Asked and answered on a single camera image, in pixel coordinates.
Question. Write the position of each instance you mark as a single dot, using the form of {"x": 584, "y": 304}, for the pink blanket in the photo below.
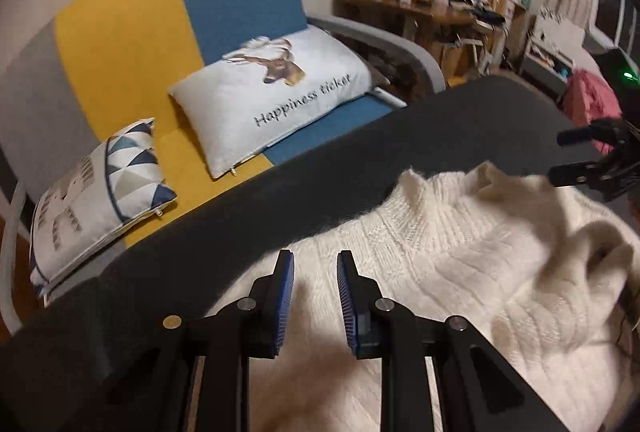
{"x": 590, "y": 97}

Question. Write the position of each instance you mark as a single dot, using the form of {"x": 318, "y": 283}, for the wooden desk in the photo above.
{"x": 400, "y": 11}

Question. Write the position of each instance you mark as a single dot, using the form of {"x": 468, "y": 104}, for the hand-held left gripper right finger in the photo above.
{"x": 347, "y": 307}

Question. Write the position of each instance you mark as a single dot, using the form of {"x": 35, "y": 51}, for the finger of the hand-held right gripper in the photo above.
{"x": 575, "y": 174}
{"x": 580, "y": 135}

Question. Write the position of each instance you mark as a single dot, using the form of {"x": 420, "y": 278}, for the white low cabinet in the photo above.
{"x": 555, "y": 32}

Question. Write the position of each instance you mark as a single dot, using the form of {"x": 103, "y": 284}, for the white knit sweater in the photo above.
{"x": 450, "y": 237}

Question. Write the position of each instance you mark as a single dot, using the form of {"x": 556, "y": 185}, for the multicolour fabric sofa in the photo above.
{"x": 125, "y": 37}

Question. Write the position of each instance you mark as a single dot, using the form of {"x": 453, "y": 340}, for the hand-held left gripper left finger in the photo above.
{"x": 282, "y": 302}

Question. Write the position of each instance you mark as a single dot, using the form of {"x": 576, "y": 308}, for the deer print white pillow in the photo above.
{"x": 225, "y": 112}

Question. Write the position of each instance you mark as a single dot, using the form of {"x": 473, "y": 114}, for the triangle pattern pillow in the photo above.
{"x": 90, "y": 202}

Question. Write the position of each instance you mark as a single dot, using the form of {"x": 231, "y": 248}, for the small white frame window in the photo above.
{"x": 607, "y": 2}

